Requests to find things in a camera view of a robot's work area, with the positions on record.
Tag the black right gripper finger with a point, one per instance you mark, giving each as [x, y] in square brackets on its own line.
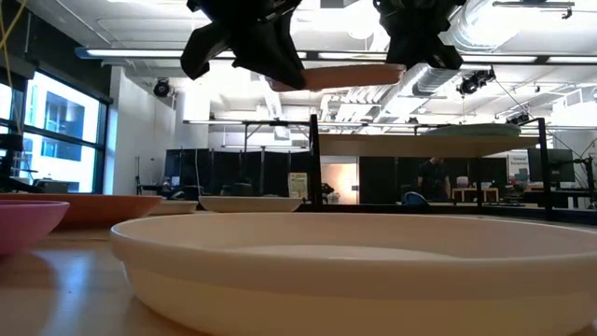
[420, 52]

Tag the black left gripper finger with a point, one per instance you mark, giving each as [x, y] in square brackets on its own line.
[273, 51]
[205, 49]

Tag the tan brown plate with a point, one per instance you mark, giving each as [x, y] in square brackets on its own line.
[345, 77]

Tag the teal green plate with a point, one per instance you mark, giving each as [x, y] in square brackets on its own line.
[471, 130]

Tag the light grey plate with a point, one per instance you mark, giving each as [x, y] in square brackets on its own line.
[175, 207]

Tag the red-orange plate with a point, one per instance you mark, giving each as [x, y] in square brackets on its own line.
[93, 207]

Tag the pale peach plate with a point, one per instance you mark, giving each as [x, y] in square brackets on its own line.
[354, 280]

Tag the magenta pink plate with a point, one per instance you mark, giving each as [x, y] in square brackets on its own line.
[28, 224]

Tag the wooden shelf board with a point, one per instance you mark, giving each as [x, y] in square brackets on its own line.
[396, 145]

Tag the long ceiling light bar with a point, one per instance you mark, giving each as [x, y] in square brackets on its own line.
[135, 53]

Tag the black room partition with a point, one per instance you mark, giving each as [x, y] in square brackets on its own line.
[387, 179]
[224, 170]

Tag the person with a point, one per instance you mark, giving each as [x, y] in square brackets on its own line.
[431, 179]

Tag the pale poster sign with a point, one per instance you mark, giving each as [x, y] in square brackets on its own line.
[297, 185]

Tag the blue round chair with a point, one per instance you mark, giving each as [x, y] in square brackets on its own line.
[414, 199]

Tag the wooden bench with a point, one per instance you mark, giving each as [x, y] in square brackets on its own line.
[473, 191]

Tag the large glass window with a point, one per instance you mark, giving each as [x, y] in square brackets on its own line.
[70, 154]

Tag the black background monitor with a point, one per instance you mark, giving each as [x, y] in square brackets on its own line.
[550, 165]

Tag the black background equipment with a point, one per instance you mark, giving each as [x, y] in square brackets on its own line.
[9, 158]

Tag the black ceiling camera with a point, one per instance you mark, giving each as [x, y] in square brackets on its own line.
[162, 88]
[517, 119]
[473, 83]

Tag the silver air duct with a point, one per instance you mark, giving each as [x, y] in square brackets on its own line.
[494, 23]

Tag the black metal frame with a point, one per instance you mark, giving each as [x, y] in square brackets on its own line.
[315, 163]

